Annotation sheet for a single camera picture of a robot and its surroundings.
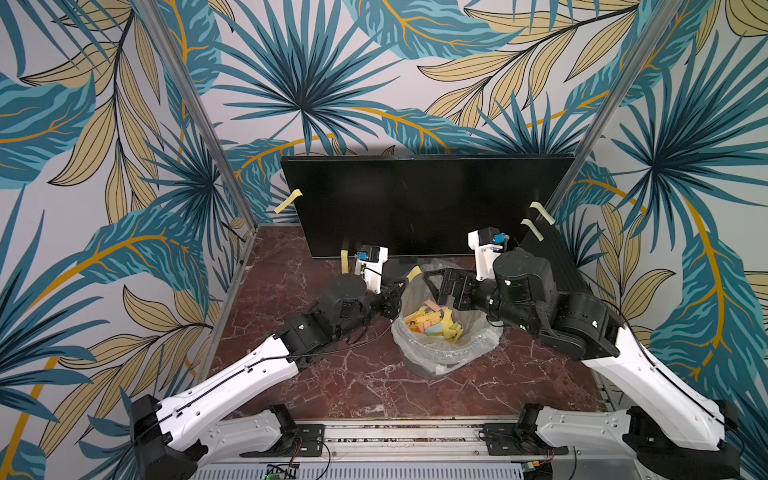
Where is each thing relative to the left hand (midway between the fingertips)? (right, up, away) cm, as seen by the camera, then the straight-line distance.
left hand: (407, 286), depth 65 cm
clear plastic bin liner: (+5, -13, -3) cm, 15 cm away
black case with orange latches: (+55, 0, +32) cm, 64 cm away
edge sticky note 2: (+33, +14, +12) cm, 38 cm away
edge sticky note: (+1, +3, 0) cm, 3 cm away
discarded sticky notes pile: (+9, -12, +23) cm, 28 cm away
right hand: (+6, +3, -6) cm, 9 cm away
